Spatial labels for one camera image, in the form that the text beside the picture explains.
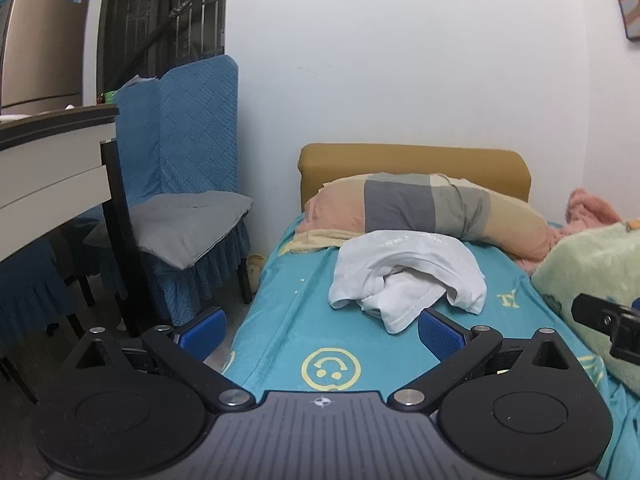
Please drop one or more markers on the white shirt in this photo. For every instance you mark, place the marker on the white shirt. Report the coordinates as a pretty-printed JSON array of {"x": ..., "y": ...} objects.
[{"x": 400, "y": 260}]

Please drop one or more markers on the grey seat cushion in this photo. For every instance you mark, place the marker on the grey seat cushion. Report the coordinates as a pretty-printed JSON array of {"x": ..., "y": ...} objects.
[{"x": 185, "y": 225}]

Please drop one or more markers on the pink fluffy garment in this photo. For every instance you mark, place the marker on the pink fluffy garment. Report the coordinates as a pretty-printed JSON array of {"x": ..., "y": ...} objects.
[{"x": 590, "y": 210}]

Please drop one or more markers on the white table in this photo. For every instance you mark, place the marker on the white table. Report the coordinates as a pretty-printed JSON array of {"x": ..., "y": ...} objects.
[{"x": 50, "y": 175}]

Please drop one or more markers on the beige plush slipper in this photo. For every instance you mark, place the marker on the beige plush slipper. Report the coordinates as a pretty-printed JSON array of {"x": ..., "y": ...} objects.
[{"x": 254, "y": 272}]

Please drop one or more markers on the patchwork pillow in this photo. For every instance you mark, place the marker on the patchwork pillow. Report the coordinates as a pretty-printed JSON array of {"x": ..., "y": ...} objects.
[{"x": 400, "y": 205}]

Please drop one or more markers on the mustard yellow headboard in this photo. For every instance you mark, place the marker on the mustard yellow headboard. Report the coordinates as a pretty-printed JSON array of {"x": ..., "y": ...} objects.
[{"x": 415, "y": 160}]

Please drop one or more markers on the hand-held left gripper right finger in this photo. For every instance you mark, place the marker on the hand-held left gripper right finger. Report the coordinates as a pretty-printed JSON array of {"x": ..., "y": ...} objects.
[{"x": 440, "y": 336}]

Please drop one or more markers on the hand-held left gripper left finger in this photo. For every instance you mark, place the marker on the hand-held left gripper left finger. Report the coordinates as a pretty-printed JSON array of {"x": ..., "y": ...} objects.
[{"x": 202, "y": 334}]

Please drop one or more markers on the small green container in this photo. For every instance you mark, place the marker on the small green container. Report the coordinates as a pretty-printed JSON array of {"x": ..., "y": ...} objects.
[{"x": 110, "y": 97}]

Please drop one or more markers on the blue covered chair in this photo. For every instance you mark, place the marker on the blue covered chair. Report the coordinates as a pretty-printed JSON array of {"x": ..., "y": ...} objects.
[{"x": 140, "y": 125}]

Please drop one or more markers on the blue chair cushion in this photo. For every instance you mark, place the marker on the blue chair cushion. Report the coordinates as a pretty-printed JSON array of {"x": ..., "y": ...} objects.
[{"x": 200, "y": 135}]

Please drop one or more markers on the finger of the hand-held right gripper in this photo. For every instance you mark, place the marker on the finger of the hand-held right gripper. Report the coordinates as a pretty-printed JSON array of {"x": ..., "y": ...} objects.
[{"x": 595, "y": 312}]

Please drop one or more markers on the green printed fleece blanket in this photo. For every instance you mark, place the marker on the green printed fleece blanket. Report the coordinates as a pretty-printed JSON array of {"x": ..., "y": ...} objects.
[{"x": 575, "y": 270}]

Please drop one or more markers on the teal printed bed sheet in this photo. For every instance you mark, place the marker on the teal printed bed sheet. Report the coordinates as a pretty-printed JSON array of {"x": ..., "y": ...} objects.
[{"x": 300, "y": 310}]

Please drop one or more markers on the black chair frame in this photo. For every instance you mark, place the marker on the black chair frame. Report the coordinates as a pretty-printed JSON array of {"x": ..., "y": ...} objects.
[{"x": 120, "y": 220}]

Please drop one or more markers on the bronze refrigerator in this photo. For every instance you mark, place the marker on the bronze refrigerator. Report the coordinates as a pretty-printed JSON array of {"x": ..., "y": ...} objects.
[{"x": 40, "y": 45}]

